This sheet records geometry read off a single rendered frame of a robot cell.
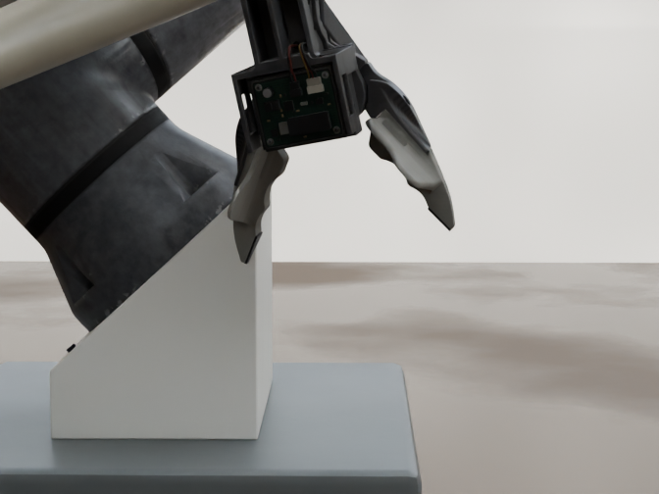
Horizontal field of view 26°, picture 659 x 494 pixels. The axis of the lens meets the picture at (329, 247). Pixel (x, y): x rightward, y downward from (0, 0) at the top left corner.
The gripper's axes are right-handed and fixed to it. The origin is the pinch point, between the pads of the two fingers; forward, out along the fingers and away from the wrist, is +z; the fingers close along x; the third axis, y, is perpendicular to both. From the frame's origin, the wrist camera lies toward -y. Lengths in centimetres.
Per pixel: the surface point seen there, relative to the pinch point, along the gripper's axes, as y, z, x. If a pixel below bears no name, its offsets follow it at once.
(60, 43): 47, -19, 3
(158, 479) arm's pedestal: 5.2, 13.4, -16.0
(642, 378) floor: -424, 155, -8
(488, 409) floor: -363, 138, -56
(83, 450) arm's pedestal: 0.8, 12.0, -23.2
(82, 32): 46, -19, 4
